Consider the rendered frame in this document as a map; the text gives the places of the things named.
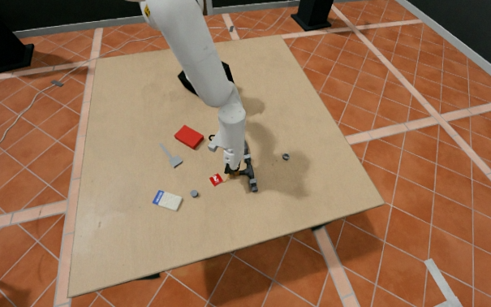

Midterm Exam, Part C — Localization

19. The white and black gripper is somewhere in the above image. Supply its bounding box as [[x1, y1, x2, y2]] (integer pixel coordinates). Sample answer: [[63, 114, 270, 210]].
[[223, 147, 244, 175]]

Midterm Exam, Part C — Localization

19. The red tag with gold chain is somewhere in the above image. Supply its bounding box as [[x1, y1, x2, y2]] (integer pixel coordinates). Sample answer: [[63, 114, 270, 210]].
[[209, 173, 224, 186]]

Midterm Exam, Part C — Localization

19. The red flat block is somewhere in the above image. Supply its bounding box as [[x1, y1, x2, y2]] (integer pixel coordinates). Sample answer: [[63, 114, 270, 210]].
[[174, 125, 204, 149]]

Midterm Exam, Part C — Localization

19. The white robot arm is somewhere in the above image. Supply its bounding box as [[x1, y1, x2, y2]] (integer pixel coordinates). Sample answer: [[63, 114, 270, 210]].
[[127, 0, 246, 153]]

